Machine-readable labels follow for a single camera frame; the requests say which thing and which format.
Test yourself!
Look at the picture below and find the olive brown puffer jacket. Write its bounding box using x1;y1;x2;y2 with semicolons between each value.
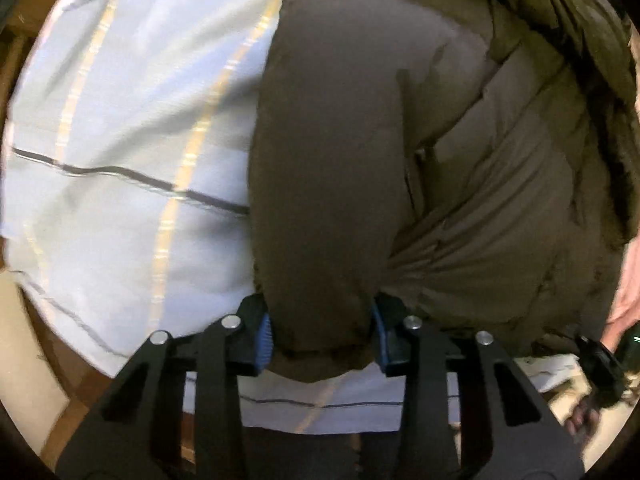
247;0;640;383

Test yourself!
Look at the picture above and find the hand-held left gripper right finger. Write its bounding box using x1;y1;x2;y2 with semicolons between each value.
371;293;587;480

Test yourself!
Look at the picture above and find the person's right hand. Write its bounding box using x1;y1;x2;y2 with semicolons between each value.
565;394;602;437

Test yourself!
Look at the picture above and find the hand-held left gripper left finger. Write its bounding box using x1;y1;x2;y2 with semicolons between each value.
55;295;274;480

